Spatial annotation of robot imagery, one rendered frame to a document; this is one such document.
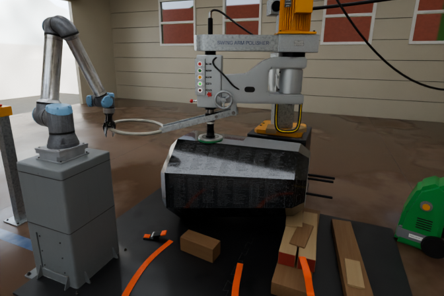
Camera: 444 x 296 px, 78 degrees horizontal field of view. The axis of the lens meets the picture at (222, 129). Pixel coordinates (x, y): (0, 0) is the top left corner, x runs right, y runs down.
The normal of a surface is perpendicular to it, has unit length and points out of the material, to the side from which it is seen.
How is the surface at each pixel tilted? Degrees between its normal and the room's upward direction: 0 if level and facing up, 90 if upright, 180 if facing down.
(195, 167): 45
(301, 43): 90
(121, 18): 90
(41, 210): 90
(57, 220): 90
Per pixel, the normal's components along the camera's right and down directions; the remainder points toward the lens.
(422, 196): -0.62, 0.19
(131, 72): -0.37, 0.23
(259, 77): -0.05, 0.25
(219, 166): -0.21, -0.52
